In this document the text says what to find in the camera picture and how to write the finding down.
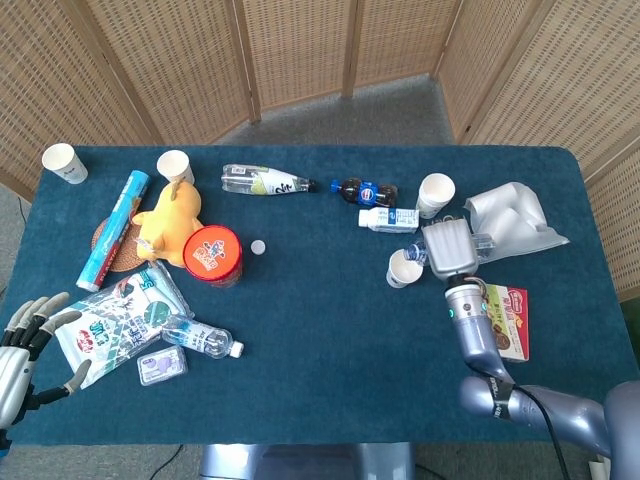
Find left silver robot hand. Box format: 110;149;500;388
0;292;94;432

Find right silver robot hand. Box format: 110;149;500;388
421;213;481;289

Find clear water bottle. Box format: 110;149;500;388
405;232;497;265

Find paper cup blue flower print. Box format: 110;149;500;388
385;248;425;290

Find white milk bottle blue label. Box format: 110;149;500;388
357;207;420;234

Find Pepsi cola bottle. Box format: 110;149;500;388
329;176;400;208

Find capped Aquafina water bottle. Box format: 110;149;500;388
160;313;245;360

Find clear bottle lime label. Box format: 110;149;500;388
221;163;318;197

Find white paper cup grey print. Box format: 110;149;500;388
41;142;89;186

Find red-lidded round container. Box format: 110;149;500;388
182;224;244;289

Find plain white paper cup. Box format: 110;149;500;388
156;149;196;186

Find stacked white paper cups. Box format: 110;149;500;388
415;172;457;220

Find white plastic bag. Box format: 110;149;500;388
463;181;571;266

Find red green cookie box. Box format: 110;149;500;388
482;283;530;362

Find white green snack bag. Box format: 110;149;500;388
52;259;195;390

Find clear case purple insert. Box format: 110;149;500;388
136;344;189;387

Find round woven brown coaster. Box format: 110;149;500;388
91;215;151;274

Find long blue plastic wrap box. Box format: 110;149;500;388
75;169;151;293

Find yellow plush toy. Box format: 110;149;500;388
130;179;206;266

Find wooden rattan folding screen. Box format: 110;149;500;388
0;0;640;301

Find grey robot torso base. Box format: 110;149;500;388
199;442;416;480

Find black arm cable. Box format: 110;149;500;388
517;384;574;480

